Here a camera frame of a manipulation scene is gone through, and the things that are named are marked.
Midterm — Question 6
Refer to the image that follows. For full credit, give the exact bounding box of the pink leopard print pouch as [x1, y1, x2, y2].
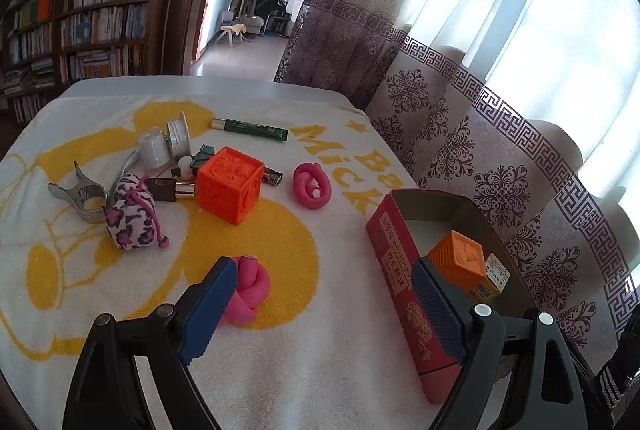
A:
[105, 173, 170, 252]

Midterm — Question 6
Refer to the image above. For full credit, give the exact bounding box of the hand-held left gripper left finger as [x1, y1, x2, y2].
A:
[62, 256, 240, 430]

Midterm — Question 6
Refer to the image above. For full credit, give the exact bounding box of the dark purple patterned curtain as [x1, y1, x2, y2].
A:
[274, 0, 451, 111]

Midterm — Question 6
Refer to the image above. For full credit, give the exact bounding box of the silver metal clip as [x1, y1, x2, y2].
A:
[48, 161, 108, 223]

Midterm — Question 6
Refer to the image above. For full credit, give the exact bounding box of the small stool with yellow cloth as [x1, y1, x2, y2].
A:
[220, 22, 248, 48]

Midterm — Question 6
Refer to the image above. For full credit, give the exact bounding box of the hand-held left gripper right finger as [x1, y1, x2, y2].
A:
[409, 257, 598, 430]

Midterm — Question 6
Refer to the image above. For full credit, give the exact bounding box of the wooden bookshelf with books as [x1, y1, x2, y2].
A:
[0, 0, 176, 126]

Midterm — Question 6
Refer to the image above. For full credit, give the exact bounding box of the white yellow printed towel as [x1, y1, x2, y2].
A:
[0, 95, 501, 430]

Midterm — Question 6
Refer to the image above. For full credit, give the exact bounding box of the red tin container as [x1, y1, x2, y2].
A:
[366, 189, 551, 405]

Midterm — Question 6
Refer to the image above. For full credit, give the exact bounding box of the pink knotted foam roller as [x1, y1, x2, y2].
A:
[292, 162, 332, 211]
[219, 255, 272, 326]

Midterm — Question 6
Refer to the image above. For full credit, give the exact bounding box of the brown bottle with gold cap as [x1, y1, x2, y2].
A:
[145, 177, 198, 202]

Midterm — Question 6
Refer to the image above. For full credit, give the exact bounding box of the small yellow packet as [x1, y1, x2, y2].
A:
[467, 252, 511, 303]

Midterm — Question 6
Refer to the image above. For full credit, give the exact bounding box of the white purple patterned curtain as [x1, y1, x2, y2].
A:
[365, 0, 640, 371]

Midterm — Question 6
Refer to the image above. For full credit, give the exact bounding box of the green tube with gold cap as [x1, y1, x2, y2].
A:
[211, 117, 289, 142]

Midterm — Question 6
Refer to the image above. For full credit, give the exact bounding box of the orange embossed cube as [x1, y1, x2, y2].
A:
[196, 146, 265, 225]
[427, 230, 488, 293]

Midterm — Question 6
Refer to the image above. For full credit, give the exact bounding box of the small panda figurine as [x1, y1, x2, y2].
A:
[171, 154, 200, 179]

